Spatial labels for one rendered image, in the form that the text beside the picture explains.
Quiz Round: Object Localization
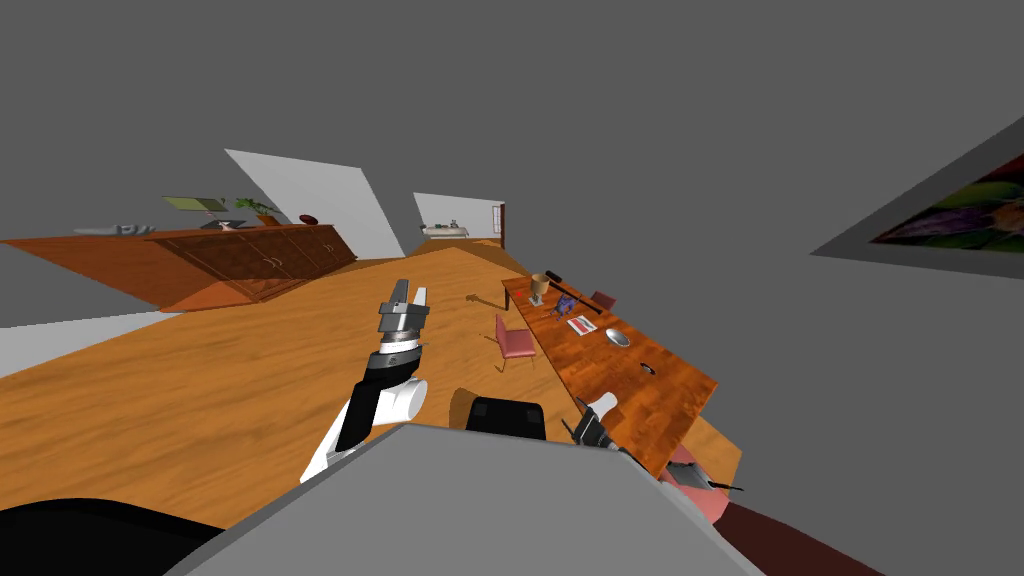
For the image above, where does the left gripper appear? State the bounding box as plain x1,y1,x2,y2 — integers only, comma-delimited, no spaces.
376,279,431,338

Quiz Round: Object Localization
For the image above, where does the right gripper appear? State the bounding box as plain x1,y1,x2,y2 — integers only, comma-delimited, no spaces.
665,461,718,493

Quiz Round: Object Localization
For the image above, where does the long wooden dining table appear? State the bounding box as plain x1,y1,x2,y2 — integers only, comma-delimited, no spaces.
502,271,720,481

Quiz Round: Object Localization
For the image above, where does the black long bar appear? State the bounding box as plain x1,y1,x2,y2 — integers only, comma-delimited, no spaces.
544,269,604,316

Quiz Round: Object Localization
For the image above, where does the wooden sideboard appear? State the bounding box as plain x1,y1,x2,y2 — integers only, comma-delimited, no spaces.
0,195,358,314

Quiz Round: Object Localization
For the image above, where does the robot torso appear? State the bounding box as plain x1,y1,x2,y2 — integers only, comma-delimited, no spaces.
163,395,769,576

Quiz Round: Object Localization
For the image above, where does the framed colourful wall picture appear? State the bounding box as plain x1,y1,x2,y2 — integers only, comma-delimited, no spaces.
810,115,1024,281

